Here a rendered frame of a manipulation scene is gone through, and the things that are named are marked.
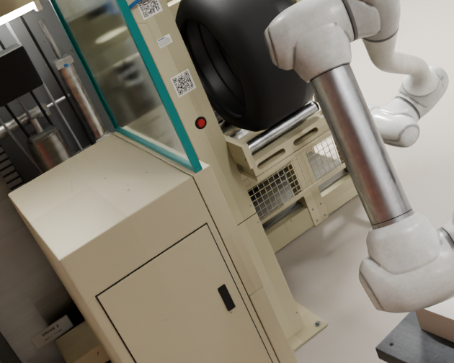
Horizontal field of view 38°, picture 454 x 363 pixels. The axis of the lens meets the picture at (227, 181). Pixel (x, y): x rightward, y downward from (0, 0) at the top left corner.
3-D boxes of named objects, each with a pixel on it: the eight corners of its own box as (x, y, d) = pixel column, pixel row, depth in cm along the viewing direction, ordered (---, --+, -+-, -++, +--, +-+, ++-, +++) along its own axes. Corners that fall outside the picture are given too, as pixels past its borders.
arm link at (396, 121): (370, 144, 209) (398, 115, 211) (406, 160, 197) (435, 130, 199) (357, 121, 203) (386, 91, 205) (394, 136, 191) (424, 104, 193)
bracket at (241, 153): (251, 170, 239) (241, 146, 235) (201, 148, 273) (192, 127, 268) (258, 165, 240) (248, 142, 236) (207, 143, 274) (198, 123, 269)
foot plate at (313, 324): (279, 362, 274) (277, 359, 273) (246, 334, 297) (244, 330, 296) (328, 325, 283) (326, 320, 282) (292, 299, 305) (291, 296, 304)
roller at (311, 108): (240, 152, 246) (247, 159, 243) (238, 144, 242) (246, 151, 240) (311, 106, 256) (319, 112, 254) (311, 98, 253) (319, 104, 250)
